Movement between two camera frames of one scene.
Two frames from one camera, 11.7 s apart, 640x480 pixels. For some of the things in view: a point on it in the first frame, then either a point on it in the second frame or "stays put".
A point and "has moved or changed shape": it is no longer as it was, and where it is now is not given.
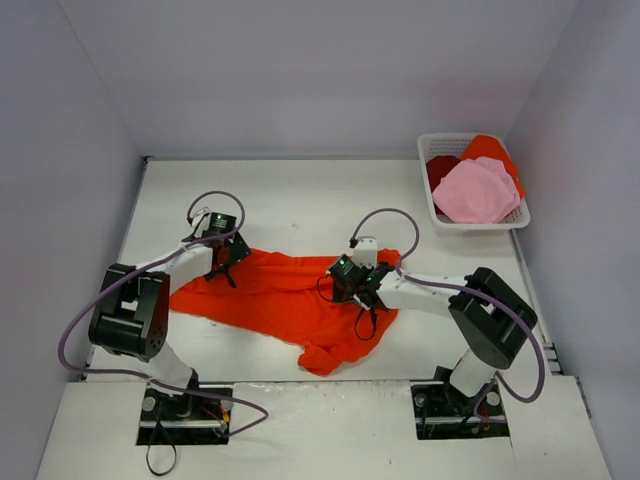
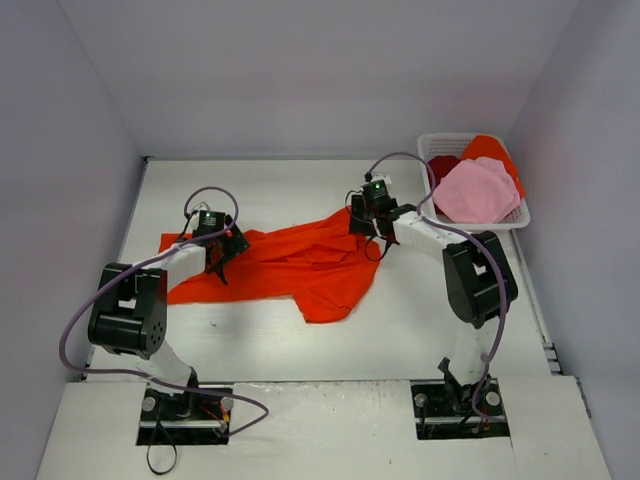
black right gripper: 364,296 → 360,220
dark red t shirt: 438,167 stays put
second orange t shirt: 489,146 stays put
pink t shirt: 477,190 stays put
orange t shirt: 287,297 has moved or changed shape
